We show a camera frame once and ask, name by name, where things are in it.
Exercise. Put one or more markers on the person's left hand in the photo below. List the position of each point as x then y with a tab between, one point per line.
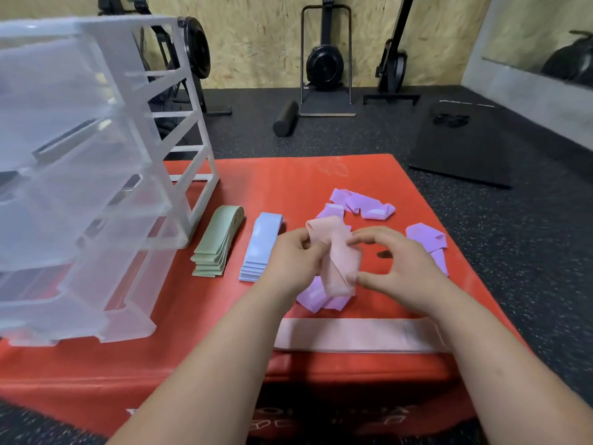
292	268

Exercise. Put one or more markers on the person's left forearm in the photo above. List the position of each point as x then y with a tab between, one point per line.
199	380

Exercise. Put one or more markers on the black upright rowing machine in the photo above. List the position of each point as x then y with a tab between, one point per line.
393	64

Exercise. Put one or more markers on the wall mirror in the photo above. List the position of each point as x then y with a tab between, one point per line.
519	32

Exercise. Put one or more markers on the purple band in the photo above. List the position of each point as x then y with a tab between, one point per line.
366	206
426	236
331	212
310	298

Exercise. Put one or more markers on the translucent plastic drawer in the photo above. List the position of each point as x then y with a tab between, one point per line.
134	319
69	213
51	92
51	315

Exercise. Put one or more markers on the clear plastic drawer unit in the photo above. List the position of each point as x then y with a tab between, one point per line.
116	25

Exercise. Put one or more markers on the person's right forearm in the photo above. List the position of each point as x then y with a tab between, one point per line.
514	380

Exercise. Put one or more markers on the stack of blue bands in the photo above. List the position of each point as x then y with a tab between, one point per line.
264	236

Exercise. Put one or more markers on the red soft plyo box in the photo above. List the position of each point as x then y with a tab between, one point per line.
278	180

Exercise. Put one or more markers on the black foam roller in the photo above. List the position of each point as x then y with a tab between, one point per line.
286	119

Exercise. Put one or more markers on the stack of pink bands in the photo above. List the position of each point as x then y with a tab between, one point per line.
352	335

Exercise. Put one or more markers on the black ski machine with stand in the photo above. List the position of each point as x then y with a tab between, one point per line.
325	64

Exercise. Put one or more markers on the stack of green bands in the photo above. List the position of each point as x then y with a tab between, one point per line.
217	231

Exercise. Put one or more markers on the black exercise mat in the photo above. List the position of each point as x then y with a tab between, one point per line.
458	152

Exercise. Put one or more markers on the pink elastic band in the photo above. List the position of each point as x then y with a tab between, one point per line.
343	264

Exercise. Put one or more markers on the person's right hand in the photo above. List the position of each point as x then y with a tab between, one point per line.
412	278

